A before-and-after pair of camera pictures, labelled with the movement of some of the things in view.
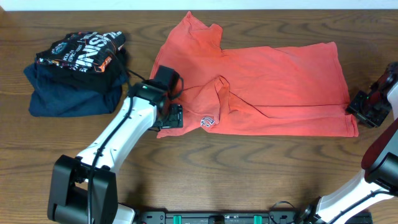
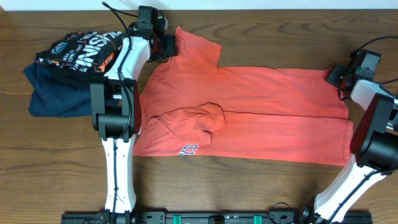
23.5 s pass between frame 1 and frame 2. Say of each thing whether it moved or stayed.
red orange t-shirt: moved
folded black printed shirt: stayed
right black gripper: moved
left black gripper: moved
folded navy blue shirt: stayed
